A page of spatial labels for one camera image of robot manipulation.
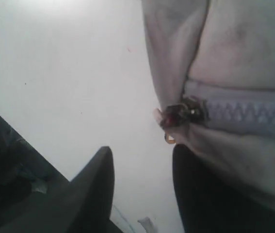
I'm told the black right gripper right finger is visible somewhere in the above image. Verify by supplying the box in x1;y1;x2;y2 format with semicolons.
172;144;275;233

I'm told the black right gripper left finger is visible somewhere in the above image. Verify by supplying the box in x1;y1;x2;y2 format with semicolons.
0;147;114;233

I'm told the white fabric backpack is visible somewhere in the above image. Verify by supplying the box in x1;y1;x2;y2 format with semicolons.
142;0;275;209

